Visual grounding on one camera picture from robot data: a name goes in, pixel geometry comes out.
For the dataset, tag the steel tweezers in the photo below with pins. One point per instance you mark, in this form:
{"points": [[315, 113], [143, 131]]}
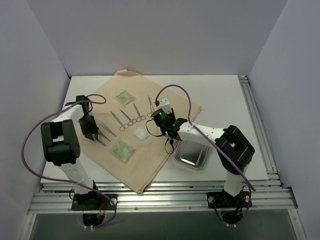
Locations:
{"points": [[106, 128], [100, 139]]}

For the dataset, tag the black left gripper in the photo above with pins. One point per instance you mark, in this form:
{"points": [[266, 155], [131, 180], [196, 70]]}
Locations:
{"points": [[90, 132]]}

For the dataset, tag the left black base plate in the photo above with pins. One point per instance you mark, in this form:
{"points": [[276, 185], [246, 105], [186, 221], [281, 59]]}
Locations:
{"points": [[93, 201]]}

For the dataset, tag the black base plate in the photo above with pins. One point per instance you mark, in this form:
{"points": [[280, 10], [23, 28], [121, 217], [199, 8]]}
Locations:
{"points": [[93, 201], [223, 200]]}

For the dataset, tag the upper green gauze packet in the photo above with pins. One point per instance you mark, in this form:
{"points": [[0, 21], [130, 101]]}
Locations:
{"points": [[124, 97]]}

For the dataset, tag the beige cloth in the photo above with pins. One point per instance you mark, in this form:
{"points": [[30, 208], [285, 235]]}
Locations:
{"points": [[134, 155]]}

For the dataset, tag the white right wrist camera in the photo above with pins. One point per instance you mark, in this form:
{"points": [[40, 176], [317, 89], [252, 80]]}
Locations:
{"points": [[164, 104]]}

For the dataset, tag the steel instrument tray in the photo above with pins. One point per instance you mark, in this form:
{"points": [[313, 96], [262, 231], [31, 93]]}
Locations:
{"points": [[191, 154]]}

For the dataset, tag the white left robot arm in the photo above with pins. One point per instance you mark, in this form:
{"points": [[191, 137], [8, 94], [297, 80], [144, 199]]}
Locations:
{"points": [[62, 147]]}

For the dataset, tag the steel needle holder forceps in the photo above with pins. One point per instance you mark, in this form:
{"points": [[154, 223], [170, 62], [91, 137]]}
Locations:
{"points": [[151, 107]]}

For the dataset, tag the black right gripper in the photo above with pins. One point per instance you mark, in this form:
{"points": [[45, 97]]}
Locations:
{"points": [[157, 114]]}

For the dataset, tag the lower green gauze packet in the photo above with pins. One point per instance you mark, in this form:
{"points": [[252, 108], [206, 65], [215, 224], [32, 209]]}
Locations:
{"points": [[122, 151]]}

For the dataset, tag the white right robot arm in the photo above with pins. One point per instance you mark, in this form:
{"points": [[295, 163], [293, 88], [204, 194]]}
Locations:
{"points": [[234, 150]]}

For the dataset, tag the green gauze packet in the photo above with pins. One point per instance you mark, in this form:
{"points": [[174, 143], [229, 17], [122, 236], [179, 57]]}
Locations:
{"points": [[122, 151], [124, 97]]}

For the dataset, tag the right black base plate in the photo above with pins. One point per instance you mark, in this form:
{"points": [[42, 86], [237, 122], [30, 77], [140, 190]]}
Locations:
{"points": [[223, 200]]}

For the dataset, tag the steel scissors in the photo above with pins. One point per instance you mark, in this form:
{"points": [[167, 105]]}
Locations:
{"points": [[131, 121], [123, 126], [139, 116]]}

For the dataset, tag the left white gauze pad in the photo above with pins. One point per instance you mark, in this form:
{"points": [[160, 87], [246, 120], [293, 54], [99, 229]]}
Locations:
{"points": [[141, 134]]}

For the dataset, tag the aluminium rail frame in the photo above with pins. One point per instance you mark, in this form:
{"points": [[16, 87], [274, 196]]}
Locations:
{"points": [[180, 189]]}

